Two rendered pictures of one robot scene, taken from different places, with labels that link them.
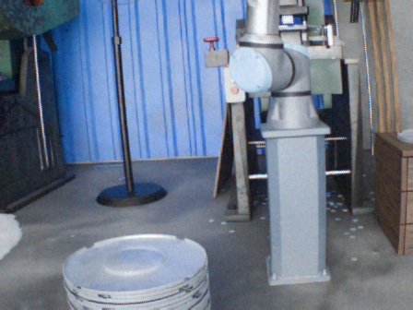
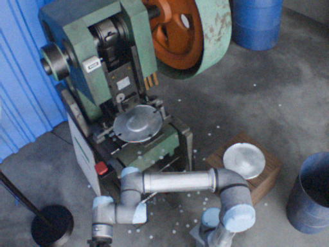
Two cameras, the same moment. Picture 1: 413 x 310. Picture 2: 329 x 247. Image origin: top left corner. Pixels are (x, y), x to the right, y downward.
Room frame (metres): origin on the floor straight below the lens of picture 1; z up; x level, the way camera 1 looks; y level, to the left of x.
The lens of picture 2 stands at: (0.91, 0.24, 2.04)
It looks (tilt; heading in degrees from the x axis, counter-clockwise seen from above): 48 degrees down; 321
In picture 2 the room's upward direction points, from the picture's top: 11 degrees counter-clockwise
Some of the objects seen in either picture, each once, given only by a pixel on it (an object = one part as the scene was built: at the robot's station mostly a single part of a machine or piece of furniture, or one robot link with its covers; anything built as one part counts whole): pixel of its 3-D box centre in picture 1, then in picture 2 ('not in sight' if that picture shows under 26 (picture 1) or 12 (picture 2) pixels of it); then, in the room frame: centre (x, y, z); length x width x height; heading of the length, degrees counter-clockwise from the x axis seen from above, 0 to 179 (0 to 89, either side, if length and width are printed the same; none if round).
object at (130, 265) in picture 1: (133, 260); not in sight; (0.82, 0.16, 0.26); 0.29 x 0.29 x 0.01
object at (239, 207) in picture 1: (239, 103); (95, 153); (2.23, -0.18, 0.45); 0.92 x 0.12 x 0.90; 171
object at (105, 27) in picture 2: not in sight; (106, 45); (2.05, -0.42, 1.27); 0.21 x 0.12 x 0.34; 171
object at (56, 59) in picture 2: not in sight; (59, 60); (2.11, -0.18, 1.31); 0.22 x 0.12 x 0.22; 171
